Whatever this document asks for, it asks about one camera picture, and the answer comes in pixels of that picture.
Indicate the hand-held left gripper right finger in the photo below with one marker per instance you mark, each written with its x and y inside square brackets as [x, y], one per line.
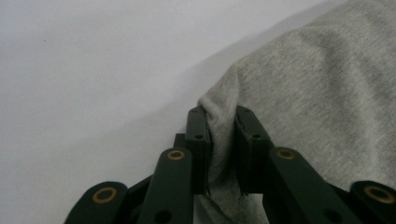
[252, 155]

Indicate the grey pants with white piping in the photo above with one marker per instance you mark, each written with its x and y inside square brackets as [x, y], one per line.
[311, 93]

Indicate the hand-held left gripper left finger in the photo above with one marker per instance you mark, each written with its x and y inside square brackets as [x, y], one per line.
[199, 155]

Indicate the white table cover sheet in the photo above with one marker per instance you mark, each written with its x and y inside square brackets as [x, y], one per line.
[93, 77]

